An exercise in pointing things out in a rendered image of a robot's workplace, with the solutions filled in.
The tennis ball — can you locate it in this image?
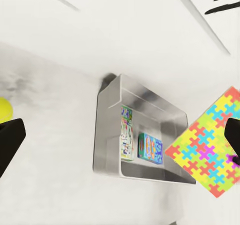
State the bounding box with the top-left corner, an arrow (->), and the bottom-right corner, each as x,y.
0,97 -> 14,124

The jigsaw puzzle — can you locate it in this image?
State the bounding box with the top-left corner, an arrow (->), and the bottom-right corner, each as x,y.
164,85 -> 240,198

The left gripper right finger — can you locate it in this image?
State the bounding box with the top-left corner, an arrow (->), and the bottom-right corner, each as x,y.
224,118 -> 240,158

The board game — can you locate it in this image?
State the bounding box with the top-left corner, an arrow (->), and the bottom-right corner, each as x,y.
138,133 -> 163,165
120,106 -> 134,162

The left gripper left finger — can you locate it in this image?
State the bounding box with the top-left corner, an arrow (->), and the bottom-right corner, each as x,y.
0,118 -> 26,178

